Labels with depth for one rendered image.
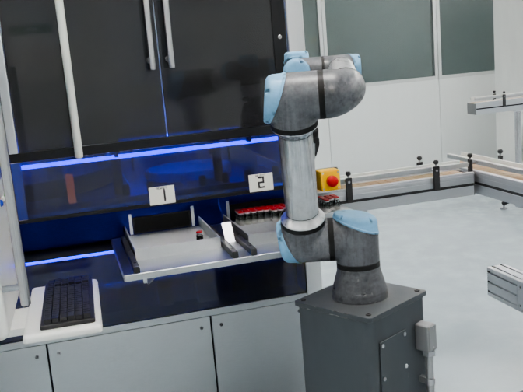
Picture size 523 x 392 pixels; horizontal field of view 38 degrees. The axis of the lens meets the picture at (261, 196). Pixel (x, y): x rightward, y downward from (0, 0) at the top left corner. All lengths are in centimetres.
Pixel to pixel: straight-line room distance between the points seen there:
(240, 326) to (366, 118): 522
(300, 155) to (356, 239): 28
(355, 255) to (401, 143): 593
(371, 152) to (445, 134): 84
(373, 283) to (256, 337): 81
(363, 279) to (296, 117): 49
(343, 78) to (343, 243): 45
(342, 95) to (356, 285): 52
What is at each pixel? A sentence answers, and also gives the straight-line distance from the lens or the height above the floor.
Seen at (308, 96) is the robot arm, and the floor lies 135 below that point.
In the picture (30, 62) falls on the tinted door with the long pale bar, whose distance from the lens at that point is 248.
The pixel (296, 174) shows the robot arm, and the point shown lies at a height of 115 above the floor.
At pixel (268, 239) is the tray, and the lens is 233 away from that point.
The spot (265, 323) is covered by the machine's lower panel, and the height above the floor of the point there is 52.
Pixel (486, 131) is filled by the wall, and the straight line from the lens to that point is 835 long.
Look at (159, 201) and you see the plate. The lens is 253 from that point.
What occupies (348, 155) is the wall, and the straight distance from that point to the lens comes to 767.
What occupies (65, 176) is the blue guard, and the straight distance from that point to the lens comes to 249.
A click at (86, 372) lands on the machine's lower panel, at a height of 46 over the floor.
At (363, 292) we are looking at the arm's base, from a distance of 202.
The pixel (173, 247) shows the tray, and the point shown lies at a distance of 230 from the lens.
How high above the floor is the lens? 146
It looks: 11 degrees down
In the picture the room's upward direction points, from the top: 5 degrees counter-clockwise
